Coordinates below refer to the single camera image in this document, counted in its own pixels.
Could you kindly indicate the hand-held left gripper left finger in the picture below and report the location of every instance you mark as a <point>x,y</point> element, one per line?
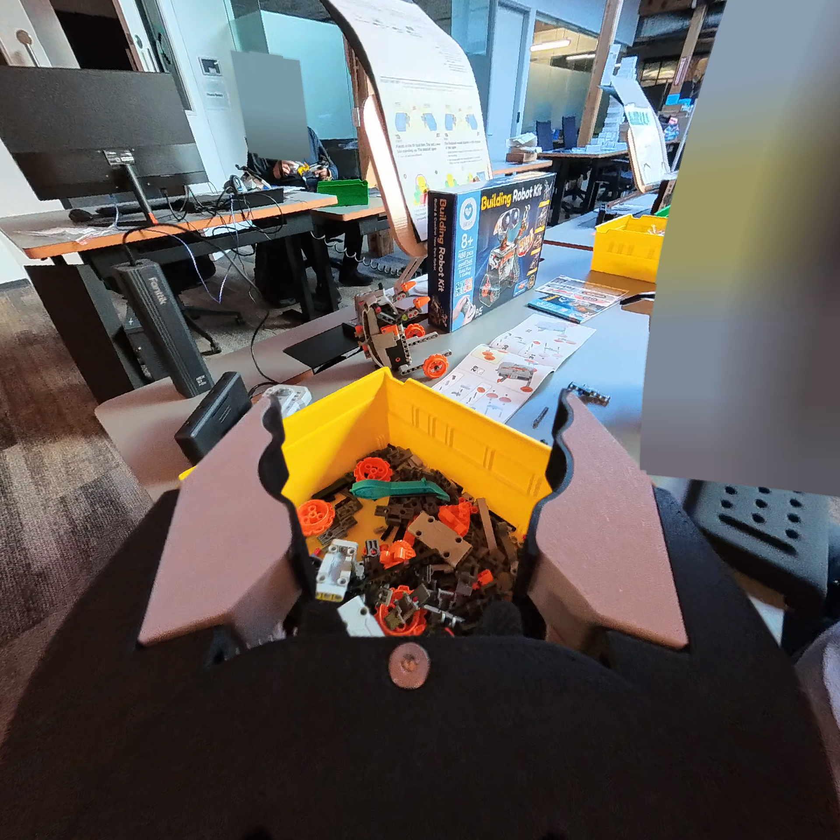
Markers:
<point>217,525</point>

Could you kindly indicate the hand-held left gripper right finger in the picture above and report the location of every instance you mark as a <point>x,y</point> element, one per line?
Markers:
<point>610,551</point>

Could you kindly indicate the grey beam with blue pin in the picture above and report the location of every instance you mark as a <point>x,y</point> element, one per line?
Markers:
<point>588,393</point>

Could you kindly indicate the pile of building kit parts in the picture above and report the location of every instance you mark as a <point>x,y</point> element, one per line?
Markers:
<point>420,538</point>

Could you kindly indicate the yellow plastic parts bin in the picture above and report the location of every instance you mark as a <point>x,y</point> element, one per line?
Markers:
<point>446,440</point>

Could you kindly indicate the instruction booklet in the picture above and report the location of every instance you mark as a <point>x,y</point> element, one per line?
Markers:
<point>512,361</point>

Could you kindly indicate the grey desk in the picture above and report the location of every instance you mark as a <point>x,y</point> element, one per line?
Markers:
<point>617,361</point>

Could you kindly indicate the wooden office desk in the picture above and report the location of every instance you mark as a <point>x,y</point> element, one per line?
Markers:
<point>79,236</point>

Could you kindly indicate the black box device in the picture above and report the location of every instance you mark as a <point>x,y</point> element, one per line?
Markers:
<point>210,418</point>

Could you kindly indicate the grey battery box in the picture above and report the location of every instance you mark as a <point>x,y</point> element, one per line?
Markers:
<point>286,398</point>

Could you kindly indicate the black foam mat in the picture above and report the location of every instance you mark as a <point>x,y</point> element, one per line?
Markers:
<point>775,538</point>

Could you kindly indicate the black upright device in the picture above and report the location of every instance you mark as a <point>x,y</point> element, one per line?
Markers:
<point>164,328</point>

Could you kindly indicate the black flat panel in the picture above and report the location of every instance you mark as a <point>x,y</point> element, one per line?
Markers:
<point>322,348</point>

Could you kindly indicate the blue cover booklet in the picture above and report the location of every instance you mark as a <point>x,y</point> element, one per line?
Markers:
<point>575,299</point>

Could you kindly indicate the partly built toy robot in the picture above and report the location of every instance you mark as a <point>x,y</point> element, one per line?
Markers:
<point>391,335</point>

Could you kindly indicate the small yellow bin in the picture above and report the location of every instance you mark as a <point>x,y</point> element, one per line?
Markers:
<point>628,247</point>

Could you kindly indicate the blue robot kit box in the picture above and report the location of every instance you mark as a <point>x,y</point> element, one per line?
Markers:
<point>505,250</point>

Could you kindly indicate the green plastic bin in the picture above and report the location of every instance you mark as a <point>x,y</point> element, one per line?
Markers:
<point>344,192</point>

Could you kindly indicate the black computer monitor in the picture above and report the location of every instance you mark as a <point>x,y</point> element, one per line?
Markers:
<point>92,131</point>

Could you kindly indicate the curled white poster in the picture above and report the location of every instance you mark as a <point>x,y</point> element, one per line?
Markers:
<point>420,118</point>

